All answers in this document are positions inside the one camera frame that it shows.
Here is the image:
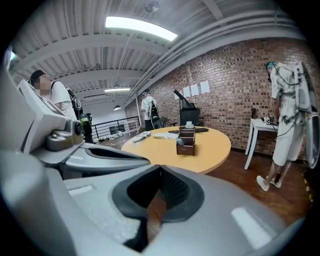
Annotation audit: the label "large ceiling light panel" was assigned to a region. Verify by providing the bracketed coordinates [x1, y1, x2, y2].
[104, 15, 179, 42]

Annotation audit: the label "white side table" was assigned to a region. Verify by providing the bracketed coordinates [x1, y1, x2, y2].
[243, 118, 280, 171]

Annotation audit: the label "brown wooden organizer box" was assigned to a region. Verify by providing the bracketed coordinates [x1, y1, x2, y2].
[175, 128, 196, 157]

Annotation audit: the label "white paper sheets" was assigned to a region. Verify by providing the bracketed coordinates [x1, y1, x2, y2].
[152, 132, 180, 140]

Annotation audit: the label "small ceiling light panel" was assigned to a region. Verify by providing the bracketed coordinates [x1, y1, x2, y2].
[103, 87, 131, 93]

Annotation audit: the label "black keyboard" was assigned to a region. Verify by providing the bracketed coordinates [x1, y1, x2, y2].
[168, 127, 210, 134]

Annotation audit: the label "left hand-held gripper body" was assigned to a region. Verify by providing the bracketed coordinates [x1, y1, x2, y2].
[0, 49, 86, 169]

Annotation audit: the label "black metal railing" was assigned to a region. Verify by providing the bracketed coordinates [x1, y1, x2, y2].
[90, 115, 141, 141]

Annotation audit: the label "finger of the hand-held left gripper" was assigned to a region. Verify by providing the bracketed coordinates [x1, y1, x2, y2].
[65, 143, 151, 165]
[61, 161, 152, 181]

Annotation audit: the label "round yellow table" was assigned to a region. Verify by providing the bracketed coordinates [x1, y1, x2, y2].
[121, 125, 232, 175]

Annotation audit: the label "white rounded appliance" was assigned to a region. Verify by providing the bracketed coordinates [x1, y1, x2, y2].
[305, 111, 320, 170]

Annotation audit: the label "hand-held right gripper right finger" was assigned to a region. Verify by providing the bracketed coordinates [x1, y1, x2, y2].
[147, 164, 306, 256]

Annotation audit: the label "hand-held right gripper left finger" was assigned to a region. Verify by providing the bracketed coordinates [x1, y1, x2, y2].
[0, 149, 162, 256]

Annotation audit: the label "white metal rack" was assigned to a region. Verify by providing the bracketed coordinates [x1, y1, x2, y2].
[123, 119, 141, 136]

